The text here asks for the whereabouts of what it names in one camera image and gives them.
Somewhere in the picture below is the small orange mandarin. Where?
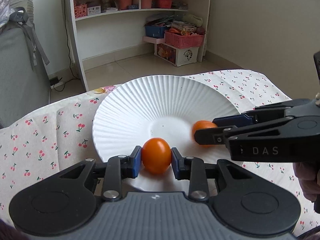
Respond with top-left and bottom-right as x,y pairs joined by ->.
191,120 -> 217,141

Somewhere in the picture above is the orange cherry tomato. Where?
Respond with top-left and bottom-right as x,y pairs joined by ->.
141,138 -> 171,175

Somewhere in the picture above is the right hand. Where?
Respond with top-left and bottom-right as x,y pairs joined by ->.
293,163 -> 319,202

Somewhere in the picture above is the cherry print tablecloth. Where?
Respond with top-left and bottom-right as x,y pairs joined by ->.
0,69 -> 320,237

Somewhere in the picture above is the white printed storage box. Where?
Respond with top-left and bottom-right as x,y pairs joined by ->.
155,43 -> 199,67

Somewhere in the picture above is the pink plastic basket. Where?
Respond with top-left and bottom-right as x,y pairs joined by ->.
164,31 -> 205,49

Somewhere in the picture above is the grey sofa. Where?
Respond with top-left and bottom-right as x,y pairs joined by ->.
1,23 -> 50,128

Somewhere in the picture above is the blue storage bin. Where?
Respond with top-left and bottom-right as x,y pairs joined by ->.
145,25 -> 170,38

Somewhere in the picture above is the red small basket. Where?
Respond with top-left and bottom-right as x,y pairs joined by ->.
156,0 -> 173,9

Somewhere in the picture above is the pink pen cup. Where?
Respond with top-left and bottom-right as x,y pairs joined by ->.
118,0 -> 132,10

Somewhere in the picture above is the small pink lattice basket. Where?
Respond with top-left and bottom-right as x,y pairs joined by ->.
74,4 -> 87,18

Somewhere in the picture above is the silver patterned bag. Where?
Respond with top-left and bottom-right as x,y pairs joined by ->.
0,0 -> 13,28

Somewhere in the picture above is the black power cable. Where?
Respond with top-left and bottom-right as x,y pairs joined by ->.
49,0 -> 81,92

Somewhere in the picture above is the grey strap bag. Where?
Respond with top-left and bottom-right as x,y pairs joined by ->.
7,7 -> 50,67

